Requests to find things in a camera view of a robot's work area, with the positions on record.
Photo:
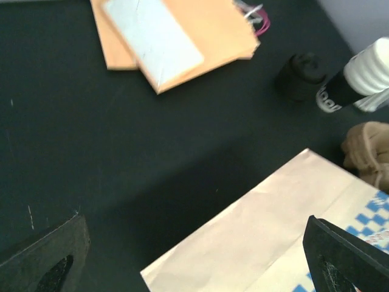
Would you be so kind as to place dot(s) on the stack of orange paper bags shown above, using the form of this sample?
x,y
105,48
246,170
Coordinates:
x,y
172,42

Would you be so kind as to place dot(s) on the blue checkered paper bag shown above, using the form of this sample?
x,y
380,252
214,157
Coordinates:
x,y
256,244

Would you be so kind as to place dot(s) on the brown cardboard cup carrier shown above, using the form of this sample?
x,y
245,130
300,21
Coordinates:
x,y
366,151

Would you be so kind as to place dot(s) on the stack of paper cups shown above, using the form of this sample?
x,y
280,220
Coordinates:
x,y
364,75

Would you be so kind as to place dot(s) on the stack of black lids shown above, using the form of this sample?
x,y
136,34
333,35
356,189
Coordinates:
x,y
300,77

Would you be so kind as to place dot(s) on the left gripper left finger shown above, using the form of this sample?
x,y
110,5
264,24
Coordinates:
x,y
52,260

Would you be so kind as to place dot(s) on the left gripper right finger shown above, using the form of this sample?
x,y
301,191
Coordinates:
x,y
339,261

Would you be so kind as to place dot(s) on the jar of wrapped straws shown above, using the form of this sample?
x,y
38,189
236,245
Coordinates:
x,y
374,102

